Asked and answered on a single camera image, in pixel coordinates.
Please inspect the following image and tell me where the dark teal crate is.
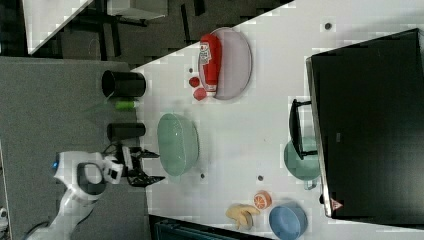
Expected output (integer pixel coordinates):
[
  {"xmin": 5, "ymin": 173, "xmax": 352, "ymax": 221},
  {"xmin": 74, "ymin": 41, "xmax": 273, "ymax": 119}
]
[{"xmin": 153, "ymin": 219, "xmax": 248, "ymax": 240}]

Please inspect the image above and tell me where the blue bowl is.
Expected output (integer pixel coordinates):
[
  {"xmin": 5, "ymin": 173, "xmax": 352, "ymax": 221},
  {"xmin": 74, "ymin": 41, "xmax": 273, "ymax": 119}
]
[{"xmin": 269, "ymin": 203, "xmax": 308, "ymax": 240}]

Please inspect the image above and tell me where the white side table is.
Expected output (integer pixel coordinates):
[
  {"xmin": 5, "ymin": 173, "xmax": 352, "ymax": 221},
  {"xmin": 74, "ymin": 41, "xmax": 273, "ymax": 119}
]
[{"xmin": 21, "ymin": 0, "xmax": 94, "ymax": 55}]

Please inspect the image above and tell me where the light red strawberry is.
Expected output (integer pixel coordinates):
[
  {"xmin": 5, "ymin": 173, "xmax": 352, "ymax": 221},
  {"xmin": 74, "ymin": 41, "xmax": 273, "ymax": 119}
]
[{"xmin": 193, "ymin": 88, "xmax": 207, "ymax": 101}]

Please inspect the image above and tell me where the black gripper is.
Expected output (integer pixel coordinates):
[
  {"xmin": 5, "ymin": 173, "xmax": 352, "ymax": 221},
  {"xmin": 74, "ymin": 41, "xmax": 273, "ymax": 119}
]
[{"xmin": 115, "ymin": 145, "xmax": 165, "ymax": 187}]

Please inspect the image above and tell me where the green cylinder object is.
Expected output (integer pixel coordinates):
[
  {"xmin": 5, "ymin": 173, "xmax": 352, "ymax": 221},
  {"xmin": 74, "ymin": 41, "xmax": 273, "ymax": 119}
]
[{"xmin": 115, "ymin": 101, "xmax": 140, "ymax": 111}]

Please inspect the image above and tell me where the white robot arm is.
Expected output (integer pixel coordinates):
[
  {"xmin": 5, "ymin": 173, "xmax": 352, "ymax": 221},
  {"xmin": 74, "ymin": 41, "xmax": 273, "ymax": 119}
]
[{"xmin": 23, "ymin": 145, "xmax": 164, "ymax": 240}]

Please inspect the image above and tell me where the black toaster oven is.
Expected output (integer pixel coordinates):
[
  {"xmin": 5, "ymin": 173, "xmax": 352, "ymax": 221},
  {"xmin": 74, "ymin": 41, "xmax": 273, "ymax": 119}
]
[{"xmin": 289, "ymin": 29, "xmax": 424, "ymax": 229}]

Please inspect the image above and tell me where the green mug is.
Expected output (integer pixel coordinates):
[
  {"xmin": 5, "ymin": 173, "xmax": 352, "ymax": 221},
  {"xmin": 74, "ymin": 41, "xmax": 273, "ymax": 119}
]
[{"xmin": 284, "ymin": 141, "xmax": 321, "ymax": 190}]

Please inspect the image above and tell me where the dark red strawberry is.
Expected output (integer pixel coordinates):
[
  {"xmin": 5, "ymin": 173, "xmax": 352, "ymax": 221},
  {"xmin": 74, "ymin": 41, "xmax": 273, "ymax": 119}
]
[{"xmin": 189, "ymin": 77, "xmax": 200, "ymax": 88}]

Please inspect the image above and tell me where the large black cylinder post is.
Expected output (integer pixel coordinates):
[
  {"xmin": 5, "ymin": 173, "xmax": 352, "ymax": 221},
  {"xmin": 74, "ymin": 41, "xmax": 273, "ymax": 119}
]
[{"xmin": 102, "ymin": 70, "xmax": 147, "ymax": 97}]

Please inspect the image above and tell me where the small black cylinder post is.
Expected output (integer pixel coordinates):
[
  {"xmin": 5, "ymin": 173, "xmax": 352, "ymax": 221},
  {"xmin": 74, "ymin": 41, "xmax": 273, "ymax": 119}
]
[{"xmin": 107, "ymin": 123, "xmax": 146, "ymax": 142}]

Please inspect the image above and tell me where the yellow banana toy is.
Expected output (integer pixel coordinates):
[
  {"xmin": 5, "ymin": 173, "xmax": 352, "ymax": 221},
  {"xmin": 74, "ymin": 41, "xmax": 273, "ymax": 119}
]
[{"xmin": 225, "ymin": 204, "xmax": 260, "ymax": 230}]

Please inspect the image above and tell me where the grey round plate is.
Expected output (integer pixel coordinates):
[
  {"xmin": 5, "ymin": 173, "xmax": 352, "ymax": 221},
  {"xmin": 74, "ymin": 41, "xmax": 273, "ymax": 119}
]
[{"xmin": 198, "ymin": 27, "xmax": 252, "ymax": 100}]

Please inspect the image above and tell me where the red ketchup bottle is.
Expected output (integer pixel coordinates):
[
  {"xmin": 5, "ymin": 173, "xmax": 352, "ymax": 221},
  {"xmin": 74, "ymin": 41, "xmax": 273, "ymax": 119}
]
[{"xmin": 199, "ymin": 34, "xmax": 222, "ymax": 95}]

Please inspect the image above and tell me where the orange slice toy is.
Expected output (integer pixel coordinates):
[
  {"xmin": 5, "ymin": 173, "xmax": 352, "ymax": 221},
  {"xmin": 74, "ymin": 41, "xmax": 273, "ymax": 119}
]
[{"xmin": 253, "ymin": 190, "xmax": 272, "ymax": 210}]

